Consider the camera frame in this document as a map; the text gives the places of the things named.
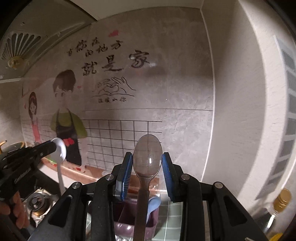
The gold-capped glass bottle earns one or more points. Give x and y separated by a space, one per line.
265 218

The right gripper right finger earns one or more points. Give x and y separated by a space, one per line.
171 178

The gold pot lid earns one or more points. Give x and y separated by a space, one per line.
13 147

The range hood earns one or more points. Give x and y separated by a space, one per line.
35 30

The light blue rice scoop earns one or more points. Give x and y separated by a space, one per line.
153 203

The purple utensil holder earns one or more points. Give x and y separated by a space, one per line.
124 214

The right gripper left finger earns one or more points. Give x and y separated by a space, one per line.
123 178

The cartoon couple wall sticker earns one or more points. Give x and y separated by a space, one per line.
51 108

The green grid table mat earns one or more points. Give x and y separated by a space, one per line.
169 223

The person's left hand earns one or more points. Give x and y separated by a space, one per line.
18 211

